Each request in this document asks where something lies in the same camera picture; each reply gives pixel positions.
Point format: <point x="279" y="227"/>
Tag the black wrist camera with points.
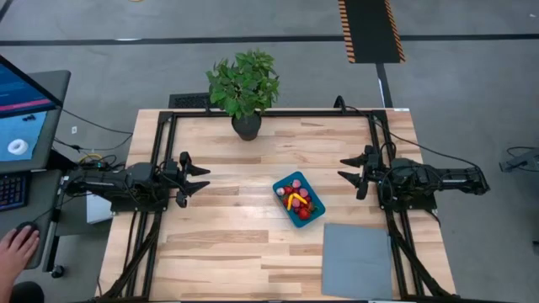
<point x="182" y="200"/>
<point x="362" y="190"/>

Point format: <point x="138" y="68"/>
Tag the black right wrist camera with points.
<point x="362" y="190"/>

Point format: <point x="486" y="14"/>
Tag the person's forearm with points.
<point x="4" y="290"/>

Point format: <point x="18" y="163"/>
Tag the black aluminium table frame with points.
<point x="316" y="113"/>

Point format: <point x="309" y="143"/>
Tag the grey computer desk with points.
<point x="46" y="198"/>

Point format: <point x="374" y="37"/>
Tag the grey stand foot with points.
<point x="526" y="160"/>

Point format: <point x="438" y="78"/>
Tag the green potted plant black pot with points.
<point x="244" y="84"/>

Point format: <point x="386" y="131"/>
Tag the black hazard-striped floor mat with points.
<point x="370" y="29"/>

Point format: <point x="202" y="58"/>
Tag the person's hand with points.
<point x="17" y="252"/>

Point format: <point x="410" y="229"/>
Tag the black office chair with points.
<point x="29" y="294"/>

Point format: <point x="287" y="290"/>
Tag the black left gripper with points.
<point x="179" y="177"/>

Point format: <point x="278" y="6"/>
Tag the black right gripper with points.
<point x="379" y="172"/>

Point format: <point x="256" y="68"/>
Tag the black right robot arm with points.
<point x="442" y="179"/>

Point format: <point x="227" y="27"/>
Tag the black desk support bar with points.
<point x="57" y="159"/>

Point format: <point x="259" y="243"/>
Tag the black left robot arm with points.
<point x="109" y="181"/>

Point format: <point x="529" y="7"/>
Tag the black perforated floor grate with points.
<point x="185" y="101"/>

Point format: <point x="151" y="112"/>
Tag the blue plastic tupperware container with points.
<point x="313" y="206"/>

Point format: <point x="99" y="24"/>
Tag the black backlit keyboard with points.
<point x="10" y="191"/>

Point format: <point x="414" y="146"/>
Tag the grey square container lid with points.
<point x="358" y="261"/>

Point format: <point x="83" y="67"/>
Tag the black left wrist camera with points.
<point x="182" y="200"/>

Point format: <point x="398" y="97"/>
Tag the computer monitor blue screen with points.
<point x="21" y="90"/>

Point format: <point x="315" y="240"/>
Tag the black desk caster wheel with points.
<point x="57" y="271"/>

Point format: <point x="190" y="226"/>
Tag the white box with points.
<point x="97" y="210"/>

